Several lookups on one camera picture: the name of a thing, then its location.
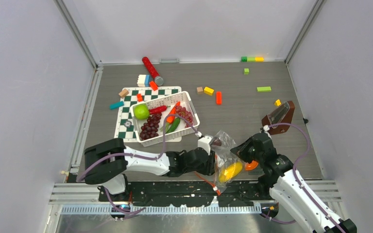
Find clear zip top bag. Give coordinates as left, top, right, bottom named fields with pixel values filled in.
left=194, top=131, right=244, bottom=196

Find yellow fake banana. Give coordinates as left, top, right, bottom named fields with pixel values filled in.
left=218, top=162, right=243, bottom=183

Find green fake chili pepper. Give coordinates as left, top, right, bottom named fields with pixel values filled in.
left=166, top=117, right=181, bottom=133

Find orange fake carrot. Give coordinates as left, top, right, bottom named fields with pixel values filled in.
left=166, top=101, right=180, bottom=124

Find pink fake grapes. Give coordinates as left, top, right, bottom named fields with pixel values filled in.
left=175, top=106, right=194, bottom=125

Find white plastic basket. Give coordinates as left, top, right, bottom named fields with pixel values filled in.
left=130, top=91, right=200, bottom=147

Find purple fake grapes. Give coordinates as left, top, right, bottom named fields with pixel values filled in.
left=139, top=113, right=162, bottom=140

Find red fake chili pepper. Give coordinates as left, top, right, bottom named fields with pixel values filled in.
left=149, top=105, right=168, bottom=115

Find green fake apple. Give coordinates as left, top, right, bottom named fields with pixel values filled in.
left=133, top=104, right=150, bottom=120

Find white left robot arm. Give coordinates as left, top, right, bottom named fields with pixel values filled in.
left=77, top=137, right=216, bottom=201

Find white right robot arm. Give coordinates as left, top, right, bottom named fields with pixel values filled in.
left=231, top=133, right=357, bottom=233

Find dark red fake plum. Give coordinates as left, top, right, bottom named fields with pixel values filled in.
left=210, top=137, right=222, bottom=147

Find orange S-shaped track piece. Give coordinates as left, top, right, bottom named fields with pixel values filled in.
left=245, top=161, right=258, bottom=171

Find grey lego baseplate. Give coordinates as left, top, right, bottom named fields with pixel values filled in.
left=248, top=167, right=264, bottom=176

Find brown box with lid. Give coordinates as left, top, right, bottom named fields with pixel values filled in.
left=261, top=101, right=295, bottom=135

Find small yellow cube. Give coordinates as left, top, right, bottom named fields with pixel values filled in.
left=274, top=99, right=282, bottom=107

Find flat green block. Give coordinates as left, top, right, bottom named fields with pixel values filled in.
left=256, top=86, right=272, bottom=92

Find red rectangular block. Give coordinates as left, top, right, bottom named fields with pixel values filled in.
left=216, top=91, right=222, bottom=105

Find brown wooden cube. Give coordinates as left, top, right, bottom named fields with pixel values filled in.
left=196, top=87, right=203, bottom=95

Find green white chessboard mat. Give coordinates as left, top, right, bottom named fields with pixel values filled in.
left=114, top=86, right=182, bottom=142

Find small red block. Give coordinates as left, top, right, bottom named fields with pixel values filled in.
left=136, top=94, right=143, bottom=102

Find red block near tube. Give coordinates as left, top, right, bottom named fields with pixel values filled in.
left=149, top=81, right=158, bottom=91

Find green yellow block row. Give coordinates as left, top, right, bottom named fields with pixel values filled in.
left=240, top=56, right=264, bottom=62

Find white blue toy block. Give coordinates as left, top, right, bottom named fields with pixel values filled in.
left=136, top=74, right=151, bottom=87

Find red cylinder tube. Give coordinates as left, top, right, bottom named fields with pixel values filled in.
left=142, top=57, right=164, bottom=86

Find teal block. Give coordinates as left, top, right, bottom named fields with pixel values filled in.
left=109, top=101, right=124, bottom=110

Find tan wooden block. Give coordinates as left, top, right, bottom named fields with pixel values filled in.
left=119, top=88, right=129, bottom=98

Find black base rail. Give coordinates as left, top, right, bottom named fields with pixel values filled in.
left=110, top=181, right=273, bottom=207

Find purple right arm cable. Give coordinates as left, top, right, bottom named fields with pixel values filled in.
left=260, top=122, right=348, bottom=233

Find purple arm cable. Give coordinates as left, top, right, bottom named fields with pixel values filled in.
left=260, top=122, right=348, bottom=233
left=77, top=114, right=203, bottom=220

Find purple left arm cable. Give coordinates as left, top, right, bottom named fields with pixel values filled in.
left=77, top=114, right=203, bottom=220

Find white slotted cable duct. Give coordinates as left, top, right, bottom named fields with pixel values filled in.
left=60, top=203, right=261, bottom=215

